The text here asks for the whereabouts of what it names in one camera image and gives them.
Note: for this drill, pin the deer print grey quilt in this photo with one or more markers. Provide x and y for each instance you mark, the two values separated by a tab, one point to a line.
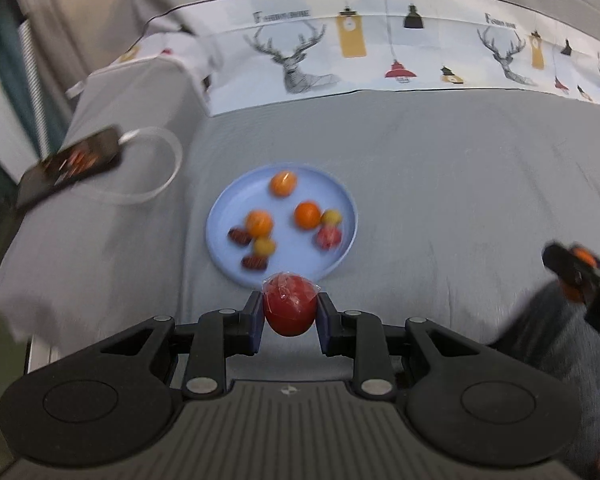
380	35

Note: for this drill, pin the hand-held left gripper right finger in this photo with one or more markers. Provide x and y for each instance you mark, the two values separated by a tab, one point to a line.
324	327

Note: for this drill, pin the small orange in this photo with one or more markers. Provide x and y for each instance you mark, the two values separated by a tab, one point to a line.
307	215
283	183
584	256
259	223

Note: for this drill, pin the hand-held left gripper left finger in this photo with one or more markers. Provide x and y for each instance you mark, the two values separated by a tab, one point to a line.
254	327

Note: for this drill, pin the dried red date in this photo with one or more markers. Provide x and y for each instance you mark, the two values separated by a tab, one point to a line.
240	235
254	262

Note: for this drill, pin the grey trouser leg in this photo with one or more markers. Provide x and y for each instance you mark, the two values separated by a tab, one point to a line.
570	370

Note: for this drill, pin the red cherry tomato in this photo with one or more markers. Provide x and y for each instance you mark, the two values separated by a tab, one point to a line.
288	307

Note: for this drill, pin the grey bed sheet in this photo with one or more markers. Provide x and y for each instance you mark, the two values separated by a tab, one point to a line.
455	185

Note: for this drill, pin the green olive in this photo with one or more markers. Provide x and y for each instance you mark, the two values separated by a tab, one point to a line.
264	246
331	218

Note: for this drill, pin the striped white pole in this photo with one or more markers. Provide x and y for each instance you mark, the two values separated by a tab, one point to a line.
32	85

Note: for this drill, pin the blue round plate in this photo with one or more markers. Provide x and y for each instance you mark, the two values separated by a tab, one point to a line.
295	251

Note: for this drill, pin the grey pillow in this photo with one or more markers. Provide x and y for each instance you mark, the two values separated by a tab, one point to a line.
105	260

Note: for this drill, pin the black smartphone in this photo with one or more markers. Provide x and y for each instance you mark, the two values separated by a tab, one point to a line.
70	165

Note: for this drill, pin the white fabric tag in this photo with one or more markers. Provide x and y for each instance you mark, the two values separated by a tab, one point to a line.
76	89

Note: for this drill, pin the red plastic-wrapped fruit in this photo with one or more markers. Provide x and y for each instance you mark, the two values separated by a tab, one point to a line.
328	237

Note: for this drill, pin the grey curtain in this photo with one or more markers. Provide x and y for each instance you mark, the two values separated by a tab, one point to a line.
50	15

